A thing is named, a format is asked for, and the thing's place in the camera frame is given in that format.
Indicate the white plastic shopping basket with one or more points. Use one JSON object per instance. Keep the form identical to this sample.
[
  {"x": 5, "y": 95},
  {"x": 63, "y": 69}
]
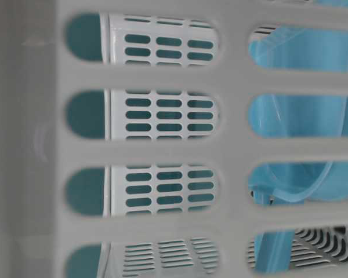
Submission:
[{"x": 38, "y": 153}]

